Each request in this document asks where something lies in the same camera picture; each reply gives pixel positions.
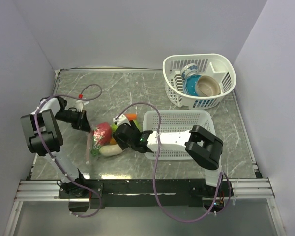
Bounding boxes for fake white radish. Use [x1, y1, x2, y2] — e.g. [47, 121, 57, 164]
[99, 144, 123, 157]

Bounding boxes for aluminium frame rail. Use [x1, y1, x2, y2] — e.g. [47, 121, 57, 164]
[14, 178, 275, 201]

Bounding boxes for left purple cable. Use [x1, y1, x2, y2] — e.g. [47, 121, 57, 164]
[35, 84, 105, 219]

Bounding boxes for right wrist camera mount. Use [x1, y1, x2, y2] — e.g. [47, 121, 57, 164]
[113, 114, 130, 126]

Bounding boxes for fake red dragon fruit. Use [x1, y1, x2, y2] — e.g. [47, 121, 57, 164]
[93, 122, 112, 146]

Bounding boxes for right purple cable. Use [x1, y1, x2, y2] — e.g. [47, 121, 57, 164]
[115, 102, 233, 224]

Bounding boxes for purple cable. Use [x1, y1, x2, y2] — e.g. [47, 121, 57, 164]
[115, 102, 233, 224]
[35, 84, 105, 219]

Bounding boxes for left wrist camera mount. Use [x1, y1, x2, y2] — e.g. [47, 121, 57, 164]
[75, 100, 89, 112]

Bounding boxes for clear zip top bag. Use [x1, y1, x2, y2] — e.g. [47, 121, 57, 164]
[86, 114, 141, 165]

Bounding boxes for fake orange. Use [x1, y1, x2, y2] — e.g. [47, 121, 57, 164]
[110, 138, 117, 145]

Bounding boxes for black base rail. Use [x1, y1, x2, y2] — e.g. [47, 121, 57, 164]
[58, 178, 227, 213]

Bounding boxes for rectangular white perforated basket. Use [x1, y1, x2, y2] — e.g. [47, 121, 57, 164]
[142, 110, 218, 160]

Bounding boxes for round white dish basket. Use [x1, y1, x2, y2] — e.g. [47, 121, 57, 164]
[163, 54, 236, 110]

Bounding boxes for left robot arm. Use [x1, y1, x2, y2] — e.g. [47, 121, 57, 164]
[20, 96, 91, 198]

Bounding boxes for blue white patterned bowl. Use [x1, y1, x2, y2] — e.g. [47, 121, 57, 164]
[180, 63, 198, 79]

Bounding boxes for beige bowl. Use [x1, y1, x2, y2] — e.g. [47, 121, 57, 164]
[195, 75, 221, 97]

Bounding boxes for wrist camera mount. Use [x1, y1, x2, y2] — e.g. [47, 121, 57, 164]
[113, 114, 130, 126]
[75, 100, 89, 112]

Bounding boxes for teal plate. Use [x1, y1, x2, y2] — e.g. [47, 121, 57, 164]
[183, 74, 201, 96]

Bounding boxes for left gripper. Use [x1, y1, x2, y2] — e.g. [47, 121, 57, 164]
[55, 109, 93, 133]

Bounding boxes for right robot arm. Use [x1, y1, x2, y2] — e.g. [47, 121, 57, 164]
[113, 123, 223, 196]

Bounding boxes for fake carrot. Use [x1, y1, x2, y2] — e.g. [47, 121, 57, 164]
[125, 114, 137, 121]

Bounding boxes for fake green apple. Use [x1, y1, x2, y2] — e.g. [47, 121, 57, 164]
[111, 119, 142, 132]

